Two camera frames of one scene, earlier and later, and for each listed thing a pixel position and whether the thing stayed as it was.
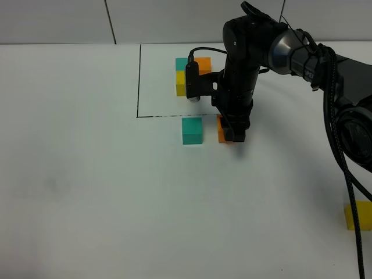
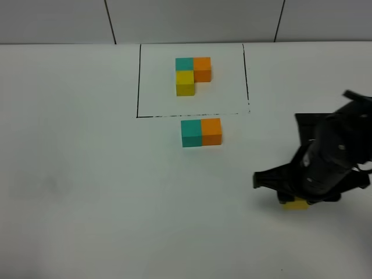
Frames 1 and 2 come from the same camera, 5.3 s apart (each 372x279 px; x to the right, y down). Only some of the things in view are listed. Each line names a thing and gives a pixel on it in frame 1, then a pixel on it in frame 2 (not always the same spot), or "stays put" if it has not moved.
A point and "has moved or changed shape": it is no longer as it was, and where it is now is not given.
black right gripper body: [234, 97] → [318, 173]
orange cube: [221, 134] has moved or changed shape
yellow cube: [364, 210] → [299, 204]
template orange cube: [204, 64] stays put
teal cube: [192, 128] stays put
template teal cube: [181, 63] stays put
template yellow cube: [181, 83] stays put
